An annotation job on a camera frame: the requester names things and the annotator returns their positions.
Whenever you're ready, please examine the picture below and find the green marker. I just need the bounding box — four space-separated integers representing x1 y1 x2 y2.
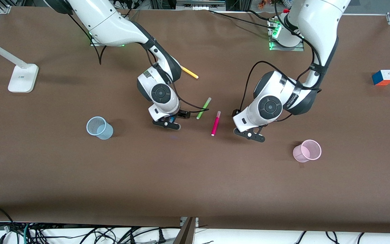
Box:
196 97 212 120

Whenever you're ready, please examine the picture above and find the pink marker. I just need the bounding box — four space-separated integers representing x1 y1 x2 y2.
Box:
211 111 221 137

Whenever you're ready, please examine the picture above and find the yellow marker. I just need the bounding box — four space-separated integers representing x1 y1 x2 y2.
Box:
181 66 199 79

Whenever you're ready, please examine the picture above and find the pink mesh cup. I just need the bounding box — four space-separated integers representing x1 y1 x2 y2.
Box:
293 139 322 163

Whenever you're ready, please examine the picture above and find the blue mesh cup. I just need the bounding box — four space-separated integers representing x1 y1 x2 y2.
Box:
86 116 114 140

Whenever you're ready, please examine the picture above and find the colourful puzzle cube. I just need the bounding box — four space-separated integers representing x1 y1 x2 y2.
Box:
372 69 390 86

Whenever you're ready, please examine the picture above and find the white desk lamp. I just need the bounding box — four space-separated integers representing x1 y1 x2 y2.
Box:
0 34 39 93

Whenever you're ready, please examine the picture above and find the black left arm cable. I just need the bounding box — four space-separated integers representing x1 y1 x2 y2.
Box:
240 0 323 118

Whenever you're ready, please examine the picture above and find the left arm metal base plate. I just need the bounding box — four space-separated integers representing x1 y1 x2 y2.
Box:
268 17 305 52

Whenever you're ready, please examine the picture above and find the black hanging cable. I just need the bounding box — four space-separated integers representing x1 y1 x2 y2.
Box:
68 14 107 65

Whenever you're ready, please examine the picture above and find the long black table cable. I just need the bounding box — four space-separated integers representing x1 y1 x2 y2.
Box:
209 9 276 27

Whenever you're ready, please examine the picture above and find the short black table cable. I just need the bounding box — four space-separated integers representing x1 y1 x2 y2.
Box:
246 9 274 21

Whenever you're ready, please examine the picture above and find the brown table post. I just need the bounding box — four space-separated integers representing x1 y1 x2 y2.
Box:
173 217 196 244

